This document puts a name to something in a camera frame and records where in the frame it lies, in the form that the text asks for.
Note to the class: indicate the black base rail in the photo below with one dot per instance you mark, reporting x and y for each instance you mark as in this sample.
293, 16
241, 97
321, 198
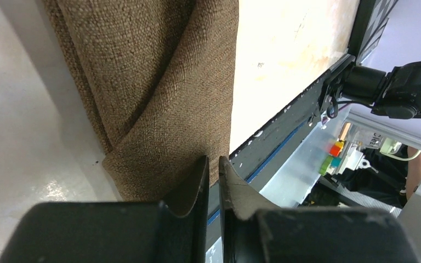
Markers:
278, 165

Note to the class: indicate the brown cloth napkin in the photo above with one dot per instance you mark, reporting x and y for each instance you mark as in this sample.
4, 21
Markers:
156, 79

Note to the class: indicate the black white checkerboard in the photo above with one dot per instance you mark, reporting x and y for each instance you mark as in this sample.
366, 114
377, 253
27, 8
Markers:
369, 24

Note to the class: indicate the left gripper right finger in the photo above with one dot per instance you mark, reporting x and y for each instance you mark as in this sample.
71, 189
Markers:
254, 229

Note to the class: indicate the aluminium frame rail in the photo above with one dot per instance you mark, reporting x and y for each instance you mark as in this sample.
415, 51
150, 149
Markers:
405, 131

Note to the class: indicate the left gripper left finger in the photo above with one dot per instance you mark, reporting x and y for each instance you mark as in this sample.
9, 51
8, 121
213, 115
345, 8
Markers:
170, 230

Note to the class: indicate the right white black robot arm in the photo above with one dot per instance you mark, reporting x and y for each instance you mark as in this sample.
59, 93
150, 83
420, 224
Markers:
395, 94

